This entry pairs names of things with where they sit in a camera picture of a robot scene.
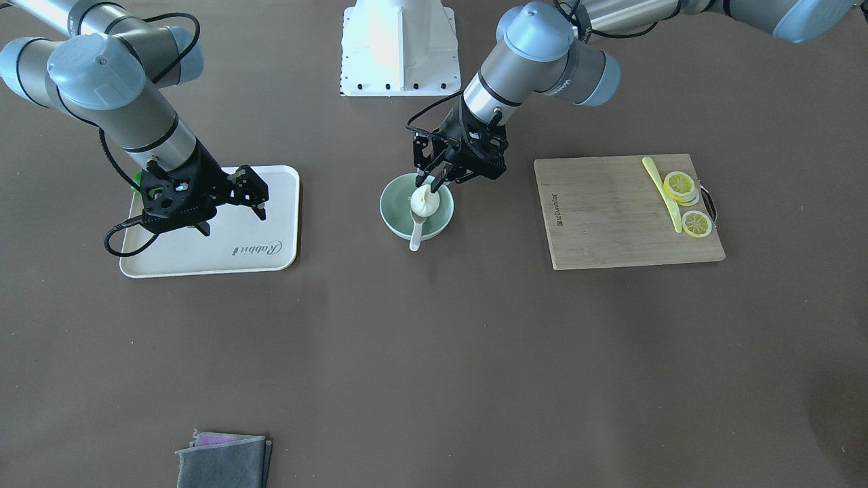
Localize yellow plastic knife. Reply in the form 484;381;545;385
642;157;683;234

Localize light green bowl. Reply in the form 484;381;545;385
379;174;454;241

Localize wooden cutting board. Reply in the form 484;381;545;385
534;155;726;270

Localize cream rabbit tray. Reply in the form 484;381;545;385
119;165;301;279

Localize white ceramic spoon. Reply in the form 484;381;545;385
409;209;427;252

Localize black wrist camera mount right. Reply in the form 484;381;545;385
140;171;217;235

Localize white steamed bun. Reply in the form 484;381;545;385
410;184;441;217

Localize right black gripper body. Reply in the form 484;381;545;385
144;142;229;211

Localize grey folded cloth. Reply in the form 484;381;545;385
176;430;273;487

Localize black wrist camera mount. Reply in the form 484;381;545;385
413;131;449;166
140;171;217;235

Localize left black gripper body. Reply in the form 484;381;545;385
437;98;509;182

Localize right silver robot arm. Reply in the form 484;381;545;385
2;1;269;235

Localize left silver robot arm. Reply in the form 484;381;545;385
414;1;866;192

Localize lemon slice near handle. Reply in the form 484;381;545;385
682;210;714;239

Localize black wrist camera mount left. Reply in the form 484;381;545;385
413;131;449;166

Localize stacked lemon slices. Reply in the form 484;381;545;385
663;171;701;207

